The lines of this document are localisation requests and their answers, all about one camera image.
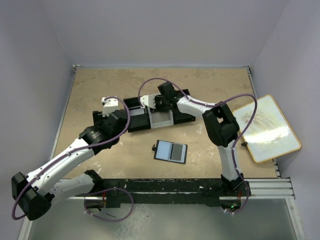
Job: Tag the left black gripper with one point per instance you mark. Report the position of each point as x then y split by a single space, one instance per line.
97 116

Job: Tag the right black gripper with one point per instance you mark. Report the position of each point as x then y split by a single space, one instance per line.
158 102

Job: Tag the black and white organizer tray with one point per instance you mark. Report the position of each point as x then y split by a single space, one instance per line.
149 118

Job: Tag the black leather card holder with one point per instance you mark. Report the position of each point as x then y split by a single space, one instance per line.
170 151

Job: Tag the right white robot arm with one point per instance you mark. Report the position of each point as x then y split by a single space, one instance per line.
220 124

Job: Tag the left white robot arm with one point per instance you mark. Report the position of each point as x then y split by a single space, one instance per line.
34 193

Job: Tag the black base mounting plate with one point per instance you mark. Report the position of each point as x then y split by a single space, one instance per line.
211 192

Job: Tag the white board with wood rim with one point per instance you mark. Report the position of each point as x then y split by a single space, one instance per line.
269 135

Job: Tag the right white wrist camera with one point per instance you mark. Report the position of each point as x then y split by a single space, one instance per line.
148 101

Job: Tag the aluminium frame rail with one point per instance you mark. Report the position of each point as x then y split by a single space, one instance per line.
174 209

